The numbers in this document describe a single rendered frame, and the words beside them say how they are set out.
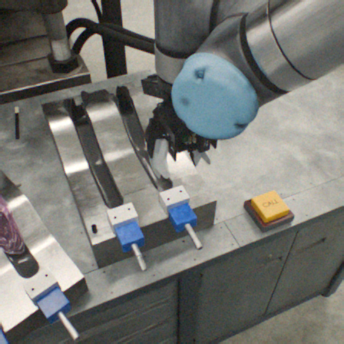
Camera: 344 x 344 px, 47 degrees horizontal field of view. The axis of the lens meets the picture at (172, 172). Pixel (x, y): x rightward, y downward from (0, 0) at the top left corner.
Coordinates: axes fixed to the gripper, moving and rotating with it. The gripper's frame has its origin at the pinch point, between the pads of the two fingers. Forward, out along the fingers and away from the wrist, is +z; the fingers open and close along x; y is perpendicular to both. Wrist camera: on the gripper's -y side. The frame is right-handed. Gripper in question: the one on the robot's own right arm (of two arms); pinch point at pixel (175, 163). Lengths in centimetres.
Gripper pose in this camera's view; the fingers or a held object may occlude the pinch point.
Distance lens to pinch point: 70.6
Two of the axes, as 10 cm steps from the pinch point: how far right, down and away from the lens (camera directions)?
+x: 9.1, -3.0, 2.8
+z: 0.0, 6.8, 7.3
